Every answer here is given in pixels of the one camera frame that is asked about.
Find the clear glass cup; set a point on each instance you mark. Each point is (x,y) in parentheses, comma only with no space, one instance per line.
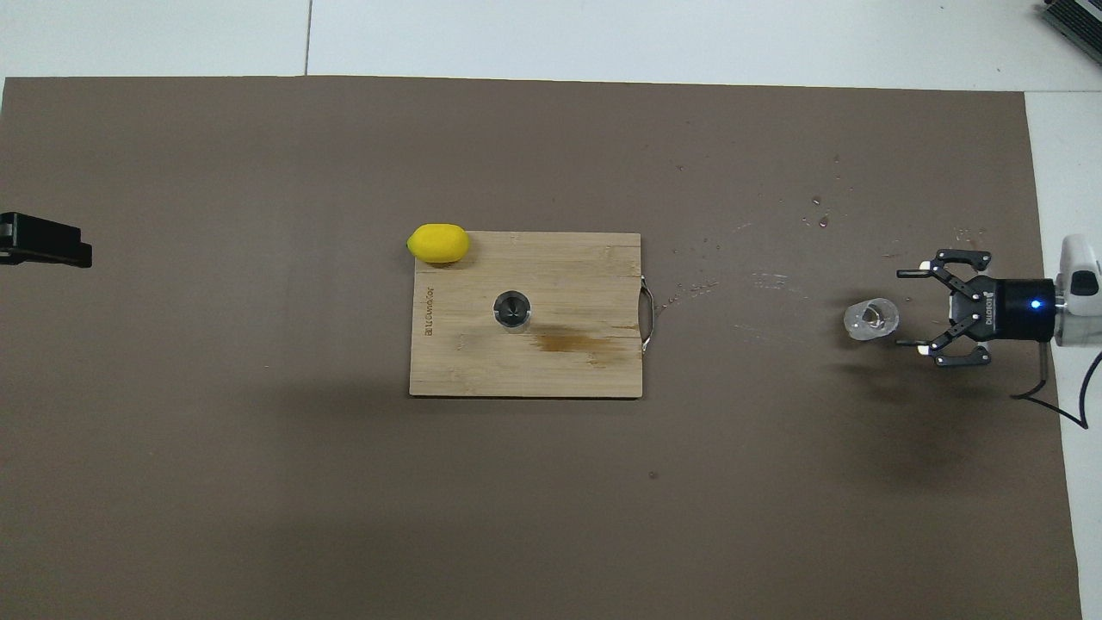
(869,320)

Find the brown table mat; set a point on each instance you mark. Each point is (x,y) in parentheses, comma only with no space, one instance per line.
(258,517)

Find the grey ribbed device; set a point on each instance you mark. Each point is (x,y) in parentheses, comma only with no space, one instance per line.
(1076,17)

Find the wooden cutting board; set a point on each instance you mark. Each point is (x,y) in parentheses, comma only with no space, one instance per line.
(585,362)

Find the steel double jigger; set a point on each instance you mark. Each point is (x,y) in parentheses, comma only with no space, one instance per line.
(512,310)

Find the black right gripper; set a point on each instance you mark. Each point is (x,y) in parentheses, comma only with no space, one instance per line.
(1016,308)

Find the yellow lemon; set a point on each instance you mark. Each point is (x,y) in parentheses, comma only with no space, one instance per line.
(439,243)

